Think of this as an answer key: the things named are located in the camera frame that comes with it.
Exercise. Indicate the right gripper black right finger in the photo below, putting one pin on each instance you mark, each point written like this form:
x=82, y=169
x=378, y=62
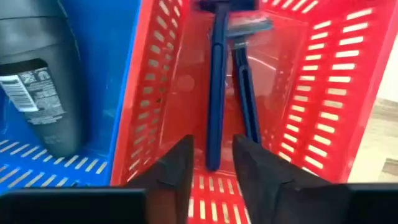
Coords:
x=267, y=180

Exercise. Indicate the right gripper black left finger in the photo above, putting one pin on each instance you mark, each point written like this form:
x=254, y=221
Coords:
x=174, y=180

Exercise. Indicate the grey travel bottle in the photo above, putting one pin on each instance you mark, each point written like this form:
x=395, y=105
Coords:
x=46, y=37

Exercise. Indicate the red plastic mesh basket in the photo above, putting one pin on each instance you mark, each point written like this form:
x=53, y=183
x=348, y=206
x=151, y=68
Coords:
x=192, y=102

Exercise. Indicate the blue plastic mesh basket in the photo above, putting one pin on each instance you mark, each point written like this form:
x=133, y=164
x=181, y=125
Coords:
x=102, y=62

